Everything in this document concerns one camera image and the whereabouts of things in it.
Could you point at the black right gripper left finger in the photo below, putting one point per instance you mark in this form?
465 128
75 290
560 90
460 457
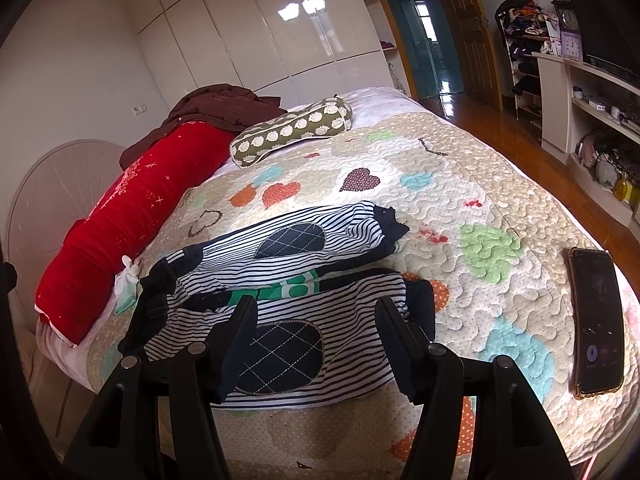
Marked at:
154 420

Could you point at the olive white-dotted bolster pillow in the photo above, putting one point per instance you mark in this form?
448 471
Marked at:
319 120

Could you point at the patchwork heart quilt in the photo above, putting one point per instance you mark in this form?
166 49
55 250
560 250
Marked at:
490 238

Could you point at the white shelf unit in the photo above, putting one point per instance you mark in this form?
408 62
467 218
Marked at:
575 99

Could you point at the wooden door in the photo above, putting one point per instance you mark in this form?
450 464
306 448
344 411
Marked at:
476 53

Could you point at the black smartphone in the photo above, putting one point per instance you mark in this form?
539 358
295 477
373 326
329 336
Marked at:
599 324

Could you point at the white glossy wardrobe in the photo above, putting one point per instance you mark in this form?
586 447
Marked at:
297 50

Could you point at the black television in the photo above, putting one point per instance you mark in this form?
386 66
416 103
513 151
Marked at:
603 44

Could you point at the white and teal glove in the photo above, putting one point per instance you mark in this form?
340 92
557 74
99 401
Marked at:
126 286

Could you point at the round white headboard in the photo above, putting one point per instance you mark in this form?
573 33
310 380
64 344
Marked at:
61 188

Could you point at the dark round mantel clock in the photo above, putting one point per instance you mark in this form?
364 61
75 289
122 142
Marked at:
565 11

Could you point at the long red bolster pillow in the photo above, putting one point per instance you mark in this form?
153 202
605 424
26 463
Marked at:
115 229

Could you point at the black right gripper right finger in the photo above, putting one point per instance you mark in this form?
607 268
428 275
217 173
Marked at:
513 437

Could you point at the navy striped children's pants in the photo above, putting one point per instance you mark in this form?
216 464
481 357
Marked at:
316 275

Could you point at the dark brown blanket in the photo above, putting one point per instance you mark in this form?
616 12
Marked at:
224 106

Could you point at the purple square clock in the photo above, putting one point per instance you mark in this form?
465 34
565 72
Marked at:
571 46

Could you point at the black shoe rack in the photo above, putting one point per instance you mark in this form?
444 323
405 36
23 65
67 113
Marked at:
526 30

